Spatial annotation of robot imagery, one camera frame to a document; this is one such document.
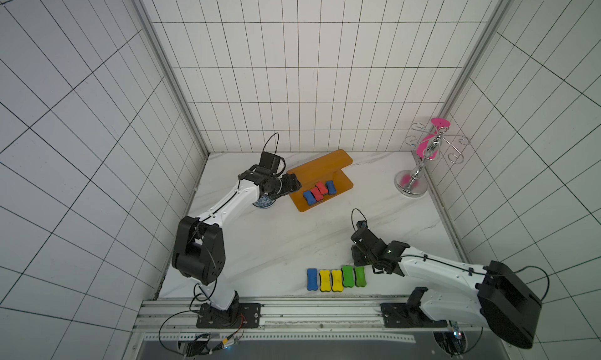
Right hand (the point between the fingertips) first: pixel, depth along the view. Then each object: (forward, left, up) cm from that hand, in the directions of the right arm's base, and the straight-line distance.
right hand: (349, 253), depth 86 cm
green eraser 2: (-8, -3, +1) cm, 9 cm away
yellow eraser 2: (-10, +5, +1) cm, 11 cm away
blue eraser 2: (+29, +7, +2) cm, 30 cm away
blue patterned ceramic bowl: (+21, +36, +1) cm, 41 cm away
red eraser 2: (+28, +11, +2) cm, 31 cm away
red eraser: (+25, +13, +3) cm, 28 cm away
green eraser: (-9, +1, +2) cm, 9 cm away
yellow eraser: (-10, +9, +1) cm, 14 cm away
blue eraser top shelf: (-10, +13, +1) cm, 17 cm away
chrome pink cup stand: (+35, -32, 0) cm, 48 cm away
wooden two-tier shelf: (+32, +8, +13) cm, 35 cm away
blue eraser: (+23, +16, +2) cm, 28 cm away
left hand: (+17, +23, +15) cm, 32 cm away
